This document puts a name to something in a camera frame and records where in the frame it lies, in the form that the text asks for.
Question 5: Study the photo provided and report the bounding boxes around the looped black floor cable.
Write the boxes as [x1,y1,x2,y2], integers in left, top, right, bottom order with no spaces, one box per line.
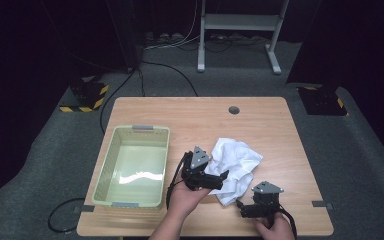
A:
[47,197,86,234]

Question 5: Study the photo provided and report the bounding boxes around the person's right hand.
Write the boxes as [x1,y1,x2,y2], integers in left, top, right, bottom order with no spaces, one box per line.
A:
[250,213,296,240]

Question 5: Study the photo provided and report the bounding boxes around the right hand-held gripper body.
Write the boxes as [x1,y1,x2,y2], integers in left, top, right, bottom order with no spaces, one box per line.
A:
[244,180,285,219]

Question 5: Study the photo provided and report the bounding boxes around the curved black floor cable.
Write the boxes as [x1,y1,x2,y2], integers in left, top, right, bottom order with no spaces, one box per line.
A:
[141,60,200,98]

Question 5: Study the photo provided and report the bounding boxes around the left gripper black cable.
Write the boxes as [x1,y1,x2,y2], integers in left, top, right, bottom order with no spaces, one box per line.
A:
[165,151,194,209]

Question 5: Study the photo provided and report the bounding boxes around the white cloth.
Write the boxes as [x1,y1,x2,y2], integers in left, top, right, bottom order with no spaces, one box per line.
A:
[203,137,264,207]

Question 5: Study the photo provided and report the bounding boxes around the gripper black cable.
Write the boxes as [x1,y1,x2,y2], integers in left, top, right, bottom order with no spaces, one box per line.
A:
[277,203,299,240]
[165,151,194,209]

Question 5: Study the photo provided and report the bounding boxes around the white metal stand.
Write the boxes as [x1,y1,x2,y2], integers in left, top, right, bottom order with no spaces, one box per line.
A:
[197,0,290,75]

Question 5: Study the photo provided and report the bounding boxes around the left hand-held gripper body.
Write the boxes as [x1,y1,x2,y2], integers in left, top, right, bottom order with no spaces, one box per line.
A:
[180,145,225,192]

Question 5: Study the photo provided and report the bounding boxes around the black yellow striped base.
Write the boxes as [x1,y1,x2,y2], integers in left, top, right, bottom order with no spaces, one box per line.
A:
[295,85,350,117]
[58,78,110,114]

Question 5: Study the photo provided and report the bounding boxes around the green plastic basket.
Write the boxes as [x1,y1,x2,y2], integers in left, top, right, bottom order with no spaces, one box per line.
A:
[91,124,171,210]

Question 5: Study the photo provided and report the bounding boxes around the long black floor cable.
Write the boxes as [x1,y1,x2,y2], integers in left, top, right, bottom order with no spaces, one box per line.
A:
[99,67,138,135]

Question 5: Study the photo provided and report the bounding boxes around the grey tape strip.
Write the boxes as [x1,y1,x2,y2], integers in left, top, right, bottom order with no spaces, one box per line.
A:
[73,204,96,214]
[311,200,334,211]

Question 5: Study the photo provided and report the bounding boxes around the white cables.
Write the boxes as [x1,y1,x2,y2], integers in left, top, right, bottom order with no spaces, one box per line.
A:
[143,0,202,52]

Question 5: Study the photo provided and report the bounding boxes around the person's left hand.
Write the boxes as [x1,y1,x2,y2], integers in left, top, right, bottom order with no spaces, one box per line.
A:
[166,179,212,221]

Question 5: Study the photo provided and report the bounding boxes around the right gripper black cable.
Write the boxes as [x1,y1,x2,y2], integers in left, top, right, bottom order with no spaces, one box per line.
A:
[277,203,299,240]

